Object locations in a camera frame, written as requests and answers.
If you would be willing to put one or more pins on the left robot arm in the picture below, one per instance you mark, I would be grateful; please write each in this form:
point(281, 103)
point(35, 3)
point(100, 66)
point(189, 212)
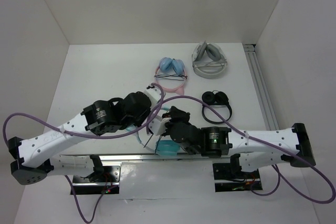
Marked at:
point(39, 157)

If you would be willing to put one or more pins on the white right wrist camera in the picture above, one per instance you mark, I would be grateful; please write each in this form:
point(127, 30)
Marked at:
point(157, 125)

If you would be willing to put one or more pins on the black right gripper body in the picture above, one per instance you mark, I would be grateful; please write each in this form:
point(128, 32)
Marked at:
point(183, 116)

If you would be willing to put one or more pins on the white grey headphones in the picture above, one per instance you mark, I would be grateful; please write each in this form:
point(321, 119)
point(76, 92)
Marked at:
point(208, 61)

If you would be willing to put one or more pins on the pink blue cat-ear headphones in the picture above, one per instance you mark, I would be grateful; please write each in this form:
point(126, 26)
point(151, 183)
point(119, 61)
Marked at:
point(171, 69)

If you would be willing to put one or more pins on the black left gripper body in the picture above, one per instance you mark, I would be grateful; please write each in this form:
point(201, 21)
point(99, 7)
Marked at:
point(136, 121)

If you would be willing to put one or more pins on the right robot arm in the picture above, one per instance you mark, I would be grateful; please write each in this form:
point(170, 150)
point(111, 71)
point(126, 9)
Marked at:
point(247, 151)

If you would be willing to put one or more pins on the black headphones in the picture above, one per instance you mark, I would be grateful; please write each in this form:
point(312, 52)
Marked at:
point(218, 98)

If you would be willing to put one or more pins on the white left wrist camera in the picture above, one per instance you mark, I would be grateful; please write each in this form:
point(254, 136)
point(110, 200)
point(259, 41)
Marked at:
point(154, 93)

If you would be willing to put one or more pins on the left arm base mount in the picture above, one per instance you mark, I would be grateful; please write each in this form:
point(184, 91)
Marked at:
point(99, 179)

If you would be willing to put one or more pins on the teal cat-ear headphones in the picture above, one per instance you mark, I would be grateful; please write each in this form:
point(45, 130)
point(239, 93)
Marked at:
point(163, 147)

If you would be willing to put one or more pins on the aluminium side rail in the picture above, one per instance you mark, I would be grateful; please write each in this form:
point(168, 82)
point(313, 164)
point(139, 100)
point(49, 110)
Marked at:
point(260, 86)

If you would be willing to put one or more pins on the aluminium front rail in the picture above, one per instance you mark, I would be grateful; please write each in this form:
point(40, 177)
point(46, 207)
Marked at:
point(154, 157)

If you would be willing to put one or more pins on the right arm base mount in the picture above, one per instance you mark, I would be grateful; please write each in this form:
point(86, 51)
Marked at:
point(230, 177)

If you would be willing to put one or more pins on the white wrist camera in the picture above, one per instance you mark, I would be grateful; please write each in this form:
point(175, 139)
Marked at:
point(157, 125)
point(154, 93)

